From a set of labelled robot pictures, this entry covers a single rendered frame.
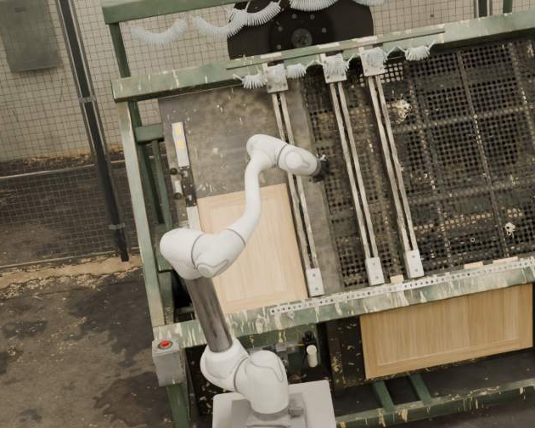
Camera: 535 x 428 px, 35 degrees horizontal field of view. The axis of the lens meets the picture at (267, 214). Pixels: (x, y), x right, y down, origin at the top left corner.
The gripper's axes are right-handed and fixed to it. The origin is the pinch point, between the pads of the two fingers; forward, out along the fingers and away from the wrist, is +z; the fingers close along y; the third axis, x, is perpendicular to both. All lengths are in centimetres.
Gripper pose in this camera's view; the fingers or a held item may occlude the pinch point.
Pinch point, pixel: (329, 172)
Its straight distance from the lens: 371.9
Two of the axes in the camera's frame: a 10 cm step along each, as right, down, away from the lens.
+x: -8.1, -4.3, 4.0
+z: 4.1, 0.8, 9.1
